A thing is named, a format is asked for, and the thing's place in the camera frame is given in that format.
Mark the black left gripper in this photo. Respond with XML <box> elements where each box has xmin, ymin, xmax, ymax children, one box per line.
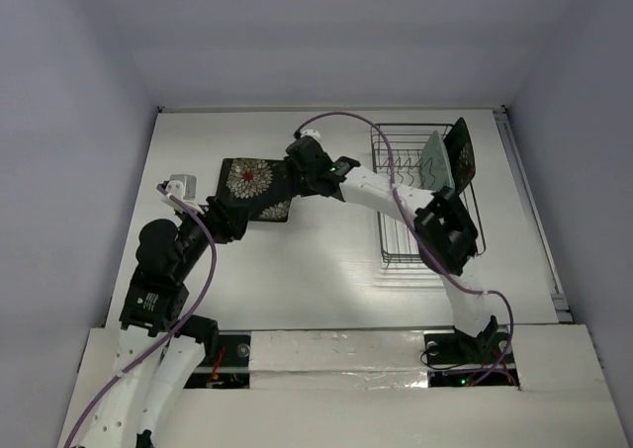
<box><xmin>173</xmin><ymin>194</ymin><xmax>251</xmax><ymax>278</ymax></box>

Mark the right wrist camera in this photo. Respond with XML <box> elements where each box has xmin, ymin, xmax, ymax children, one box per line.
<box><xmin>293</xmin><ymin>129</ymin><xmax>321</xmax><ymax>141</ymax></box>

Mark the black wire dish rack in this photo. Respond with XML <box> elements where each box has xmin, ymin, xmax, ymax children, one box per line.
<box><xmin>370</xmin><ymin>122</ymin><xmax>487</xmax><ymax>255</ymax></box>

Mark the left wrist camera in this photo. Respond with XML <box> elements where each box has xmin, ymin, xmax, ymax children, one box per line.
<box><xmin>162</xmin><ymin>173</ymin><xmax>197</xmax><ymax>201</ymax></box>

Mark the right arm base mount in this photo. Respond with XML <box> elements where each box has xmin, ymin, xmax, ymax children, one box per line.
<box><xmin>419</xmin><ymin>331</ymin><xmax>519</xmax><ymax>388</ymax></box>

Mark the light green round plate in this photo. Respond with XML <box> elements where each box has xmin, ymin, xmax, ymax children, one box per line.
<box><xmin>419</xmin><ymin>131</ymin><xmax>455</xmax><ymax>191</ymax></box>

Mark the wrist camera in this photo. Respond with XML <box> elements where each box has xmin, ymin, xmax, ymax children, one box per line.
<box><xmin>162</xmin><ymin>173</ymin><xmax>197</xmax><ymax>201</ymax></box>
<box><xmin>293</xmin><ymin>129</ymin><xmax>321</xmax><ymax>141</ymax></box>

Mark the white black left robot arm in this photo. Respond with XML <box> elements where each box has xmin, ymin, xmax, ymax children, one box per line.
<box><xmin>65</xmin><ymin>192</ymin><xmax>249</xmax><ymax>447</ymax></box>

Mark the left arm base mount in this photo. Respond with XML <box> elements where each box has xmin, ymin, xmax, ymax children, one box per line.
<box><xmin>185</xmin><ymin>331</ymin><xmax>251</xmax><ymax>390</ymax></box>

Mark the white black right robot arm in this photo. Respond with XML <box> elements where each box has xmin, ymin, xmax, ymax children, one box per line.
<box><xmin>285</xmin><ymin>135</ymin><xmax>498</xmax><ymax>362</ymax></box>

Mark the black white floral square plate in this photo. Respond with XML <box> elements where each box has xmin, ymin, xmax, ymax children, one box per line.
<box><xmin>216</xmin><ymin>157</ymin><xmax>292</xmax><ymax>223</ymax></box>

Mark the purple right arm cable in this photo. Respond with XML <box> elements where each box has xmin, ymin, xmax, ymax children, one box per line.
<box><xmin>294</xmin><ymin>112</ymin><xmax>515</xmax><ymax>388</ymax></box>

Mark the white foil covered front board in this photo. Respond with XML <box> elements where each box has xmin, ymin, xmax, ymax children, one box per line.
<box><xmin>248</xmin><ymin>330</ymin><xmax>428</xmax><ymax>391</ymax></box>

